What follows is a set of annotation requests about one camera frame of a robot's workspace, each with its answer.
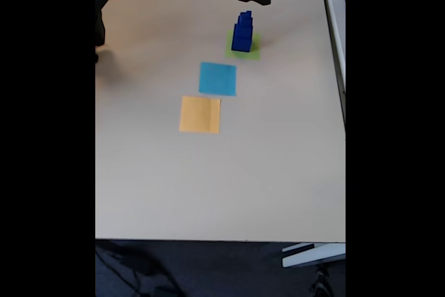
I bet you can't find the medium blue cube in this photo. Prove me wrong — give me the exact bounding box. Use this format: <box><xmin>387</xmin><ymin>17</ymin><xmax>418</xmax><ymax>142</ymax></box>
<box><xmin>233</xmin><ymin>20</ymin><xmax>254</xmax><ymax>41</ymax></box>

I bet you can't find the green paper square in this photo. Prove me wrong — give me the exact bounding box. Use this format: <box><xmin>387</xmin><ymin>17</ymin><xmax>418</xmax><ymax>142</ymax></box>
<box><xmin>224</xmin><ymin>31</ymin><xmax>262</xmax><ymax>61</ymax></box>

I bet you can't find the light blue paper square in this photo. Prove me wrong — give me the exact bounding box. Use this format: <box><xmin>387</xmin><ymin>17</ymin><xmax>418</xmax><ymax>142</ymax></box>
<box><xmin>198</xmin><ymin>61</ymin><xmax>237</xmax><ymax>97</ymax></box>

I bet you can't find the orange paper square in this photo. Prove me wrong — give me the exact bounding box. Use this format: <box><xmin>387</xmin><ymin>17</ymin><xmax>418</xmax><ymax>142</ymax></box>
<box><xmin>178</xmin><ymin>95</ymin><xmax>222</xmax><ymax>135</ymax></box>

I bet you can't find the large blue cube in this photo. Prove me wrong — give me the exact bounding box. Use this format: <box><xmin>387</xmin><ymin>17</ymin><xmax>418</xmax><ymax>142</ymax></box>
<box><xmin>230</xmin><ymin>24</ymin><xmax>254</xmax><ymax>54</ymax></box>

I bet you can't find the white desk with dark edge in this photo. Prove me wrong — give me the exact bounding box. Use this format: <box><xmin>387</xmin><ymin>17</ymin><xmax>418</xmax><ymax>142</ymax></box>
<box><xmin>318</xmin><ymin>0</ymin><xmax>346</xmax><ymax>131</ymax></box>

